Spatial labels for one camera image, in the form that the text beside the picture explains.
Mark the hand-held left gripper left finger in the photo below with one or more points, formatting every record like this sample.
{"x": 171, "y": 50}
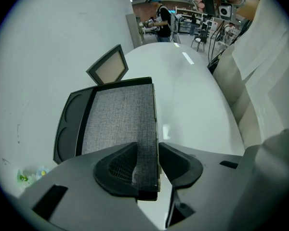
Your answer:
{"x": 82, "y": 189}

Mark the grey fabric box lid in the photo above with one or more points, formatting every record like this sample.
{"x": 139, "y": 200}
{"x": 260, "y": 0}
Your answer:
{"x": 120, "y": 114}

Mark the black picture frame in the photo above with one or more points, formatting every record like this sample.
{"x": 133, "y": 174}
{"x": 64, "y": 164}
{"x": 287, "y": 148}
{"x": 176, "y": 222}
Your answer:
{"x": 109, "y": 66}

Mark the white square camera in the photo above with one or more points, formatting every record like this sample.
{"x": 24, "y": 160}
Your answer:
{"x": 225, "y": 11}

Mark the person's right forearm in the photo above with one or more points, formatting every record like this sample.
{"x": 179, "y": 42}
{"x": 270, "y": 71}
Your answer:
{"x": 246, "y": 9}

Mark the person's right hand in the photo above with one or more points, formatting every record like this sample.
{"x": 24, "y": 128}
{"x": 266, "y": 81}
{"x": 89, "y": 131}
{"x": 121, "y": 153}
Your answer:
{"x": 199, "y": 1}

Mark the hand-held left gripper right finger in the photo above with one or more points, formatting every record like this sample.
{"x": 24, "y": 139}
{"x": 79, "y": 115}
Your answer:
{"x": 207, "y": 182}

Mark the person in white coat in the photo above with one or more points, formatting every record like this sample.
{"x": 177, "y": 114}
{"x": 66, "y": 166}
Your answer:
{"x": 267, "y": 68}

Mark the potted artificial flowers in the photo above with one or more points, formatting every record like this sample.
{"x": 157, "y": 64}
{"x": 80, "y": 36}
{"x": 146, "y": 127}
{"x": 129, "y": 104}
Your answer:
{"x": 41, "y": 173}

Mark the black chair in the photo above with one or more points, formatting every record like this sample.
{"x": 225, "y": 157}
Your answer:
{"x": 200, "y": 40}

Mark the grey cabinet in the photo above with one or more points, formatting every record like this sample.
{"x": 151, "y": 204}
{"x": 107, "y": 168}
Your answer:
{"x": 135, "y": 30}

